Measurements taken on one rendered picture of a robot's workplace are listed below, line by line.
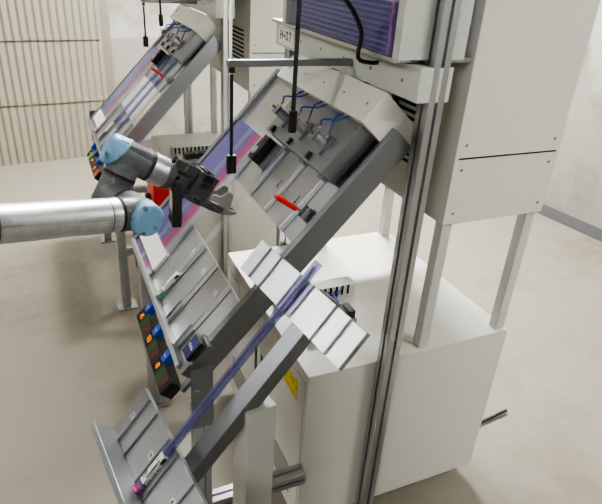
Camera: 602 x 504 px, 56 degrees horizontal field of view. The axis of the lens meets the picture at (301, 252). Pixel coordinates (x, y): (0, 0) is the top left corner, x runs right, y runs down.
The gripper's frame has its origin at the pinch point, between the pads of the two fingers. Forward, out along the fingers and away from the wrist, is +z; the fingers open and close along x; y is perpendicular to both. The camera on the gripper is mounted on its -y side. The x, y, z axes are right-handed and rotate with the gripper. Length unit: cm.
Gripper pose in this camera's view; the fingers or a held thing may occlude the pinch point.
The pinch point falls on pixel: (229, 212)
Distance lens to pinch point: 150.1
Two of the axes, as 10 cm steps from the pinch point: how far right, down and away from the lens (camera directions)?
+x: -4.0, -4.5, 8.0
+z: 7.5, 3.4, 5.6
